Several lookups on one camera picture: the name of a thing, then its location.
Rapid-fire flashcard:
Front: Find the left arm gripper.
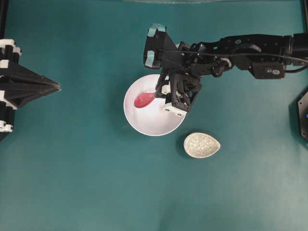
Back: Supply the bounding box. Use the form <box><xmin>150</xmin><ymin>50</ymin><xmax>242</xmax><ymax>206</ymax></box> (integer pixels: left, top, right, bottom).
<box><xmin>0</xmin><ymin>38</ymin><xmax>60</xmax><ymax>141</ymax></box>

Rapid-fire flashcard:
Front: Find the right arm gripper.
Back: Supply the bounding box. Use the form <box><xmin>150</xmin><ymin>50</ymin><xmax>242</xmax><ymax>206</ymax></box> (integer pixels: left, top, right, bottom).
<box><xmin>154</xmin><ymin>41</ymin><xmax>232</xmax><ymax>117</ymax></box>

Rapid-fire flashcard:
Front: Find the pink ceramic soup spoon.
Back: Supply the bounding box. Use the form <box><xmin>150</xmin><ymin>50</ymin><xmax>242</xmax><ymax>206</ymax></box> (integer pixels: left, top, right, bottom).
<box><xmin>134</xmin><ymin>92</ymin><xmax>156</xmax><ymax>108</ymax></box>

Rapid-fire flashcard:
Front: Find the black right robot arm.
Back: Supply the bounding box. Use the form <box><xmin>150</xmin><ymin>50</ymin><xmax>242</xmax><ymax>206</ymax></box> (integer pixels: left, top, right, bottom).
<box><xmin>143</xmin><ymin>31</ymin><xmax>308</xmax><ymax>116</ymax></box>

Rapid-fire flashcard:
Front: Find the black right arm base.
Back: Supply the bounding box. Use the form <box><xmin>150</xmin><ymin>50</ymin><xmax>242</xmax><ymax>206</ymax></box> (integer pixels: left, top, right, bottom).
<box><xmin>295</xmin><ymin>90</ymin><xmax>308</xmax><ymax>142</ymax></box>

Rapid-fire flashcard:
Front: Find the white round bowl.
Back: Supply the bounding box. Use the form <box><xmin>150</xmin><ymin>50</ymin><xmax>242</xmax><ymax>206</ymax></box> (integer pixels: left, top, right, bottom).
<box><xmin>123</xmin><ymin>74</ymin><xmax>186</xmax><ymax>136</ymax></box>

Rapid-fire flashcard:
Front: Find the crackle glazed spoon rest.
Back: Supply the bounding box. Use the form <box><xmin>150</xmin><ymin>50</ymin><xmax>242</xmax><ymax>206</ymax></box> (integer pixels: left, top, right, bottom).
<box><xmin>183</xmin><ymin>132</ymin><xmax>221</xmax><ymax>159</ymax></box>

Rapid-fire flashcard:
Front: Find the black wrist camera with tape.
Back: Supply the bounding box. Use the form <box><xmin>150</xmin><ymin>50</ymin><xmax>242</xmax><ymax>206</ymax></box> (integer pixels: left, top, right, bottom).
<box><xmin>143</xmin><ymin>24</ymin><xmax>183</xmax><ymax>69</ymax></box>

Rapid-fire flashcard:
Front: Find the left black frame post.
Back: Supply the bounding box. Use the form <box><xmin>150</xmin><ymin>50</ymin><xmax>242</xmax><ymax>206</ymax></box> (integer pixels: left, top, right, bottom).
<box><xmin>0</xmin><ymin>0</ymin><xmax>9</xmax><ymax>39</ymax></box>

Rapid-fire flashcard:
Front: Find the black frame post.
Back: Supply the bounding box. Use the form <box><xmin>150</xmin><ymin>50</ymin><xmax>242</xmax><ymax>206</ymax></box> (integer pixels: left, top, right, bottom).
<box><xmin>300</xmin><ymin>0</ymin><xmax>308</xmax><ymax>33</ymax></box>
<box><xmin>0</xmin><ymin>0</ymin><xmax>9</xmax><ymax>39</ymax></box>

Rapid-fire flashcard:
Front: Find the right black frame post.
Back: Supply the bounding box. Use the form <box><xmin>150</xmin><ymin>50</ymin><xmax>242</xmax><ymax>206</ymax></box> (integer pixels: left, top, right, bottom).
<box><xmin>300</xmin><ymin>0</ymin><xmax>308</xmax><ymax>33</ymax></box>

